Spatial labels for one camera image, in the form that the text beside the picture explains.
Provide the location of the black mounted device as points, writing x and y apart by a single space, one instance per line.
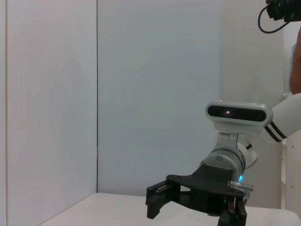
282 9

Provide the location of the brown blurry object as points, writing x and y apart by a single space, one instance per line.
296 66

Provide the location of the white cabinet panel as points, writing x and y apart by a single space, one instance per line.
292 176

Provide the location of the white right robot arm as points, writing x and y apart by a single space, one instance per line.
287 110

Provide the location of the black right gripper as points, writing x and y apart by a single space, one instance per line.
207 188

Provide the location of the right gripper silver plug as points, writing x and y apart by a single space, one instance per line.
242 186

